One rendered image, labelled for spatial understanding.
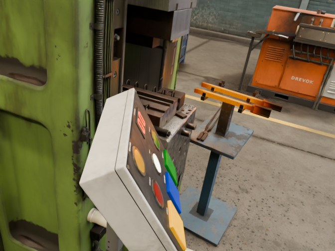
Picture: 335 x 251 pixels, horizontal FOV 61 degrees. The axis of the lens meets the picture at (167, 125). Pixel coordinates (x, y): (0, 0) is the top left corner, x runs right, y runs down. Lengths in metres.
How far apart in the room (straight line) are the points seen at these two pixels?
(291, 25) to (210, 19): 4.60
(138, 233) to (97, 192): 0.11
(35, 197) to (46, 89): 0.55
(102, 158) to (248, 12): 8.28
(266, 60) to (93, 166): 4.25
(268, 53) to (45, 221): 3.90
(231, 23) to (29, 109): 8.03
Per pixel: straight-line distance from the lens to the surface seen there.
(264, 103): 1.61
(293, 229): 2.32
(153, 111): 1.14
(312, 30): 4.41
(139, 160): 0.52
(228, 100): 1.52
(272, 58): 4.60
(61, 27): 0.82
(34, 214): 1.39
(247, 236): 2.11
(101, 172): 0.46
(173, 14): 0.99
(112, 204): 0.49
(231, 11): 8.73
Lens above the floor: 1.47
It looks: 28 degrees down
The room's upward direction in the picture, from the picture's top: 8 degrees clockwise
